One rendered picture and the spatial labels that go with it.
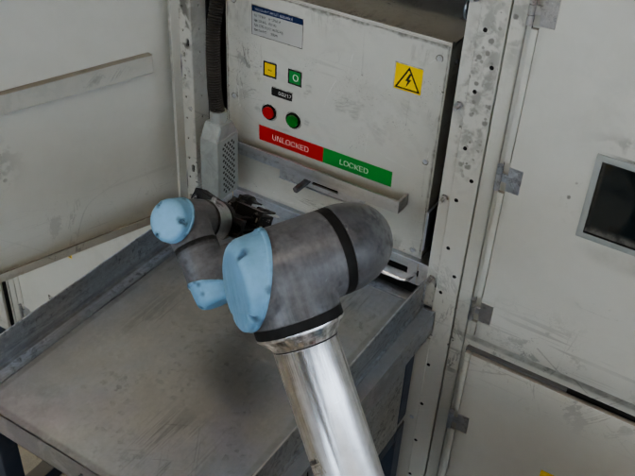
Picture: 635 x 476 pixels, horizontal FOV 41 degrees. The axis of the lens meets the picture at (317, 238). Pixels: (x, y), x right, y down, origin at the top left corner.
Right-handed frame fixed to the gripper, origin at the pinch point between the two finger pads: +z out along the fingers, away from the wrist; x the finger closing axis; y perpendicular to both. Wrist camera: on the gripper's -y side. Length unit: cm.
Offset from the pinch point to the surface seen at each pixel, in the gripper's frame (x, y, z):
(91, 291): -24.2, -21.9, -17.8
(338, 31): 39.1, 6.2, -5.9
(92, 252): -33, -60, 27
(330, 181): 11.2, 9.3, 5.4
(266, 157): 11.0, -6.6, 5.4
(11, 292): -63, -101, 46
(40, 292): -55, -84, 40
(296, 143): 15.8, -1.8, 7.2
